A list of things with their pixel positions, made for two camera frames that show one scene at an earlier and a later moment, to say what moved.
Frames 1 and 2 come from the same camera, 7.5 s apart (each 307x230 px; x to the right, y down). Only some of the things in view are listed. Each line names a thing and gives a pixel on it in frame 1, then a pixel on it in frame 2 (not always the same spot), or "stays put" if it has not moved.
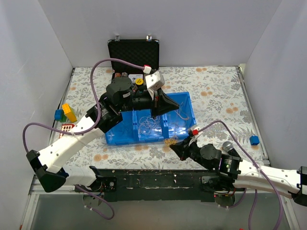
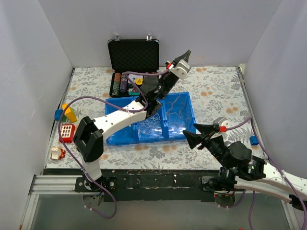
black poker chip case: (141, 52) stays put
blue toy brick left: (58, 114) stays put
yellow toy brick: (69, 113) stays put
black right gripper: (189, 146) → (206, 137)
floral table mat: (224, 115) stays put
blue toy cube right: (254, 140) stays put
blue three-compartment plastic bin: (140, 126) stays put
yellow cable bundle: (168, 142) → (196, 58)
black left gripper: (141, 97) → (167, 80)
